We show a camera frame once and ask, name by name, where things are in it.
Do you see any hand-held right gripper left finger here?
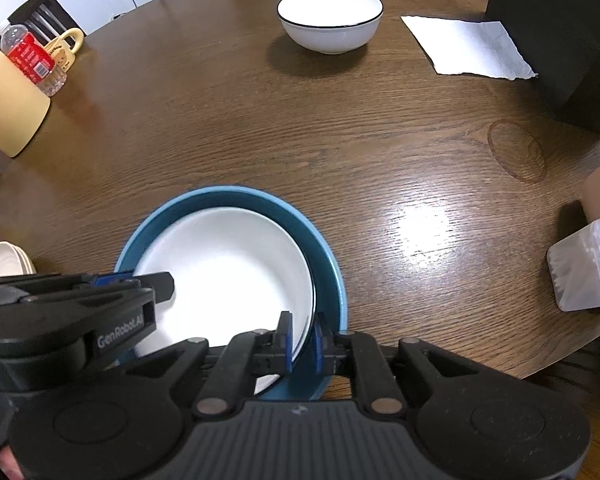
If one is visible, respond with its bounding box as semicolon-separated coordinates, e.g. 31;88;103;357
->
125;311;297;418

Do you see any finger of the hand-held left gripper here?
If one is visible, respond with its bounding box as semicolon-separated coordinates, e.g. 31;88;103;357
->
94;272;135;288
132;271;176;303

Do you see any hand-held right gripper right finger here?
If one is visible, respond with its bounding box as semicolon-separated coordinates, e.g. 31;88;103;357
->
311;311;481;418

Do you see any blue bowl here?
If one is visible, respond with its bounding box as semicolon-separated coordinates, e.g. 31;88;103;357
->
114;186;350;402

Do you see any white bowl with black rim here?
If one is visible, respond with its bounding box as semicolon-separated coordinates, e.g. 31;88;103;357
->
130;207;316;396
277;0;384;55

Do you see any person's left hand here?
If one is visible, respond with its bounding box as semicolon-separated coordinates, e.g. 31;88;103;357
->
0;446;26;480

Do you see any yellow thermos jug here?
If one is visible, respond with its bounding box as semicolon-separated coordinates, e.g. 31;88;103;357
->
0;42;51;158

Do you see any yellow bear mug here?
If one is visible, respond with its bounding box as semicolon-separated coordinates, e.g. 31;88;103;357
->
44;27;86;73

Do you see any red label water bottle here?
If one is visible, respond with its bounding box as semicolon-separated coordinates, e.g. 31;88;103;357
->
0;19;68;97

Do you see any translucent plastic bag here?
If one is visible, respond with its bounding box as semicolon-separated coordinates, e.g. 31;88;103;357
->
547;212;600;313

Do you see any white paper napkin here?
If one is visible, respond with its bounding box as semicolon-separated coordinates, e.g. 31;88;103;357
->
400;15;539;81

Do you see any black box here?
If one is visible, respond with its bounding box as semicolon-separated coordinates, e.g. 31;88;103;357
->
486;0;600;135

